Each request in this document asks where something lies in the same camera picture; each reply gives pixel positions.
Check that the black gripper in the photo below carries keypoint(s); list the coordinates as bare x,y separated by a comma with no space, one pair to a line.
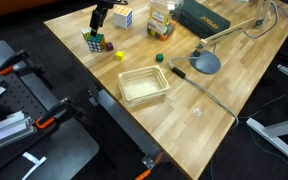
97,19

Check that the dark multicolour rubik's cube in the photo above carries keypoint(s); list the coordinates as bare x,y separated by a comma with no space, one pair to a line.
96,43

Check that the large white rubik's cube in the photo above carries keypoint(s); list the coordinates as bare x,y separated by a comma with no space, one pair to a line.
122,16

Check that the small white rubik's cube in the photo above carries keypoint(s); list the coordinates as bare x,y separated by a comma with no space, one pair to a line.
86,33

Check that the purple block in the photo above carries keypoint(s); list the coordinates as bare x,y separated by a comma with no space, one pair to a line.
109,46

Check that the yellow block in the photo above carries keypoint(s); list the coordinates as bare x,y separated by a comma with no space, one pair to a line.
119,55

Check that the green block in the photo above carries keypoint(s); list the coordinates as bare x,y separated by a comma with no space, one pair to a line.
159,57

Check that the clear jar of blocks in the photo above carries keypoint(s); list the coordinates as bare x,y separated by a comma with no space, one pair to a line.
163,16

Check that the wooden crate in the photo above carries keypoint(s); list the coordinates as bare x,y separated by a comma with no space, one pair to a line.
142,85

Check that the dark green pouch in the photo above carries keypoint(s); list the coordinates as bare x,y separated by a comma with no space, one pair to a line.
200,20

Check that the grey round lamp base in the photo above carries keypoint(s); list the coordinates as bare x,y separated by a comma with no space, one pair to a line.
205,62

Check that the orange-handled clamp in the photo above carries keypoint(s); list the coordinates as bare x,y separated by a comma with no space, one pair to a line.
17,57
64,105

